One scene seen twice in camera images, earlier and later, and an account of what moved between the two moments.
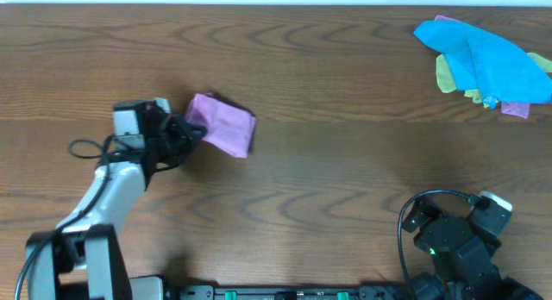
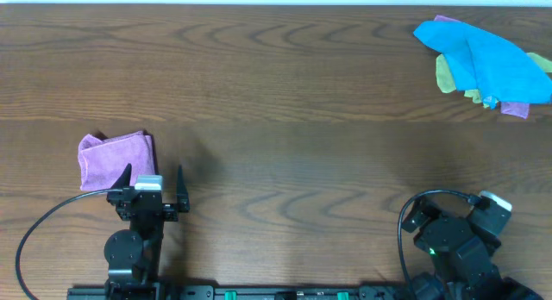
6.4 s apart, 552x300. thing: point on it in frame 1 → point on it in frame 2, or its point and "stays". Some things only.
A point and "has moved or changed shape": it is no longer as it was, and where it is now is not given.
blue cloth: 479,60 stays
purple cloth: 228,126 has moved or changed shape
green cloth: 447,85 stays
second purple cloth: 517,109 stays
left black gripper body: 176,136 → 149,203
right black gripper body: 424,213 stays
